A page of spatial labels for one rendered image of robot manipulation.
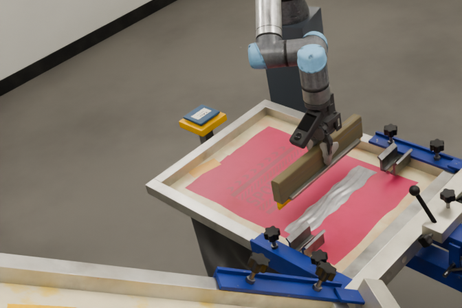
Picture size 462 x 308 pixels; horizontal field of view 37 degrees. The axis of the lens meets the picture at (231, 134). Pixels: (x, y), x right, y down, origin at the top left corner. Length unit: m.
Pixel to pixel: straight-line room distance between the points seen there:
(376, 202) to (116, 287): 0.97
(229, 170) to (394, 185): 0.53
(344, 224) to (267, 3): 0.67
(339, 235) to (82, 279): 0.88
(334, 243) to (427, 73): 2.72
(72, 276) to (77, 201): 2.72
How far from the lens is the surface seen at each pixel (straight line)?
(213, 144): 2.34
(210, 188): 2.20
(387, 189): 2.10
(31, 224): 3.97
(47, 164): 4.41
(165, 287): 1.34
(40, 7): 5.46
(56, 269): 1.29
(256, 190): 2.15
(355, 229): 1.97
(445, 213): 1.83
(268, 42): 1.93
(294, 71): 2.62
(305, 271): 1.80
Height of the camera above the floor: 2.29
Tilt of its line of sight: 33 degrees down
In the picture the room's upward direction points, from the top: 12 degrees counter-clockwise
